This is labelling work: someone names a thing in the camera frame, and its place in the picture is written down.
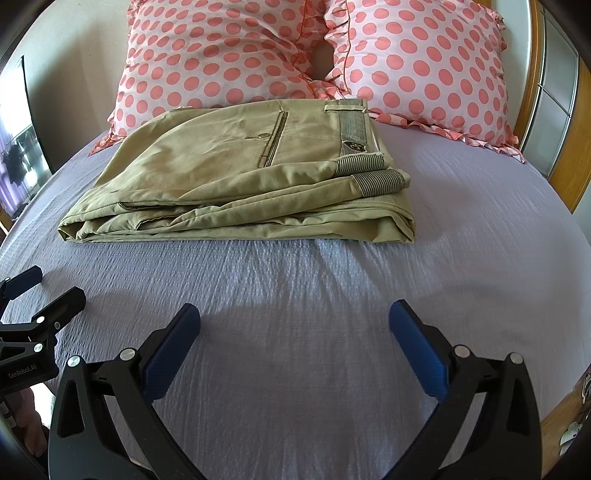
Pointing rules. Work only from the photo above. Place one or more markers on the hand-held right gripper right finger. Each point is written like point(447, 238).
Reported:
point(418, 355)

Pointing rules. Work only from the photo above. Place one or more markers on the small white object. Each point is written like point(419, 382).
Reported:
point(568, 434)

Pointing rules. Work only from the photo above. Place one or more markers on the pink polka dot pillow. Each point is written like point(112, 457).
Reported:
point(429, 60)
point(207, 50)

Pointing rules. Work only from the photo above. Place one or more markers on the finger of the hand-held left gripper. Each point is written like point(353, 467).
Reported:
point(60, 305)
point(25, 279)

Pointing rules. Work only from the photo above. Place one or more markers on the khaki pants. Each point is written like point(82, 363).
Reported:
point(207, 157)

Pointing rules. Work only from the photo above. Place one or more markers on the person's foot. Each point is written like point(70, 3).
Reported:
point(32, 427)

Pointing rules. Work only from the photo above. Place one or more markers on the dark glass panel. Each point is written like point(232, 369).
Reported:
point(23, 138)

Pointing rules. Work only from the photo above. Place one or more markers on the wooden bed frame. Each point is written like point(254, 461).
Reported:
point(535, 55)

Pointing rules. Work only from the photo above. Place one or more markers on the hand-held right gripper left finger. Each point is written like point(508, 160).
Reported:
point(170, 357)

